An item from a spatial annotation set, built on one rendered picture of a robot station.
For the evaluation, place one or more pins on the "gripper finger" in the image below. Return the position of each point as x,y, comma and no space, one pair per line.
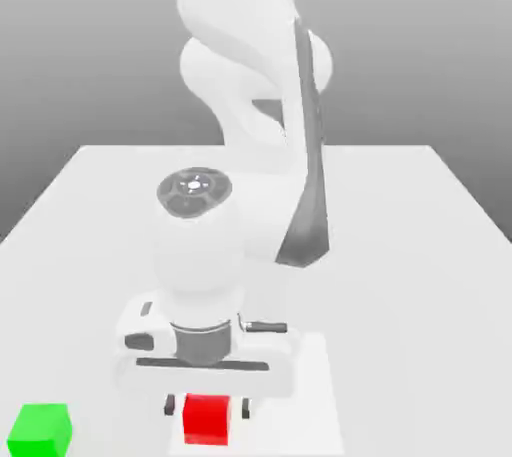
169,405
245,409

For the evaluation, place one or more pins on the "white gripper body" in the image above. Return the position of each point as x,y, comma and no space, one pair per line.
200,381

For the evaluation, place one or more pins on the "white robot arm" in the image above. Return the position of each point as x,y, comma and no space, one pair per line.
240,65

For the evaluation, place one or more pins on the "small red cube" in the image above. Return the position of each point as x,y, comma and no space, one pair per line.
206,419

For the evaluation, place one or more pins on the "small green cube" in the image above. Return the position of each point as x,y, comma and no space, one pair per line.
40,429

